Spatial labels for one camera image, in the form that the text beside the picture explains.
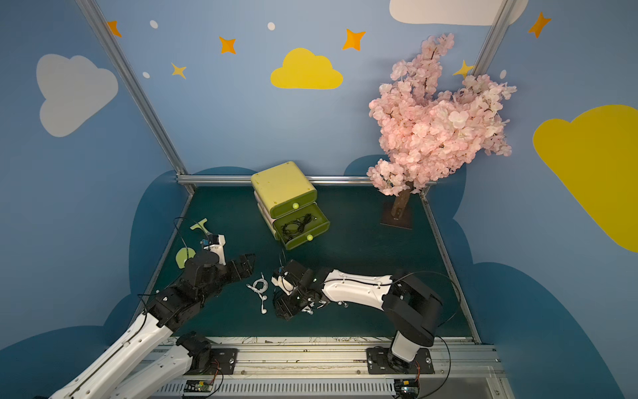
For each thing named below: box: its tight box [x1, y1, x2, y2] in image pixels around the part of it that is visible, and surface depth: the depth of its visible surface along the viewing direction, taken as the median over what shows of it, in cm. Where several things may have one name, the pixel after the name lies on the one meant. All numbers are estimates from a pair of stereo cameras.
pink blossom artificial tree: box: [367, 33, 517, 219], surface depth 69 cm
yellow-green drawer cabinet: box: [250, 160, 331, 251], surface depth 95 cm
